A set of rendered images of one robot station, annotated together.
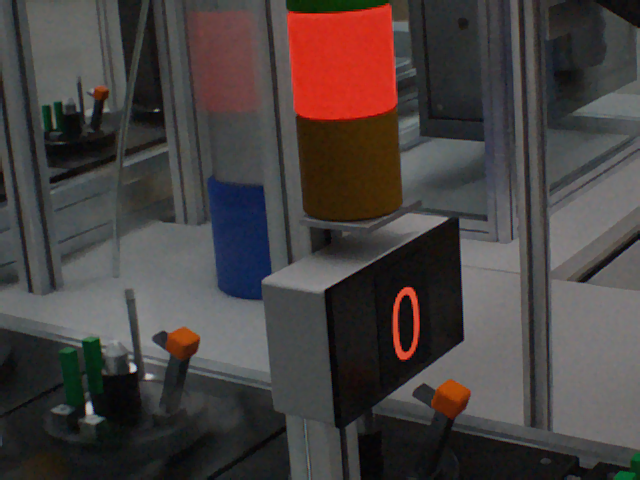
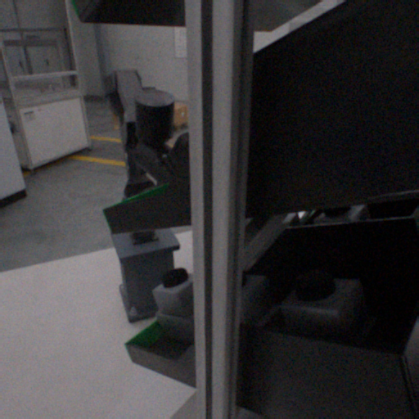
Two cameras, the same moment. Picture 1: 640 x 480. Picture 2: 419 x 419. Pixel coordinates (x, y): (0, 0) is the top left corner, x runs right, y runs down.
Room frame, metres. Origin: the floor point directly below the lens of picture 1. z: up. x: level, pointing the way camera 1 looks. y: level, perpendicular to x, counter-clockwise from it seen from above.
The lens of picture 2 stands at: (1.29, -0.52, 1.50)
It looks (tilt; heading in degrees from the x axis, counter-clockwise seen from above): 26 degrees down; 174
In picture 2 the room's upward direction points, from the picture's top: straight up
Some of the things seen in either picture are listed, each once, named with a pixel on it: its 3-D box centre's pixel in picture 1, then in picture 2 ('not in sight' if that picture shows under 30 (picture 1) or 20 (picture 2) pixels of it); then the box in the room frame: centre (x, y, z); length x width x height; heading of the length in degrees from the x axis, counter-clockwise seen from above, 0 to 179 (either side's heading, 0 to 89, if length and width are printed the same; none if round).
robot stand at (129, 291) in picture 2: not in sight; (146, 268); (0.56, -0.62, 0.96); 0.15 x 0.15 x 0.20; 18
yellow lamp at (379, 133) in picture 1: (349, 158); not in sight; (0.62, -0.02, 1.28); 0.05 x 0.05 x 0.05
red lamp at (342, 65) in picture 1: (342, 58); not in sight; (0.62, -0.02, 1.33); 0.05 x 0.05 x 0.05
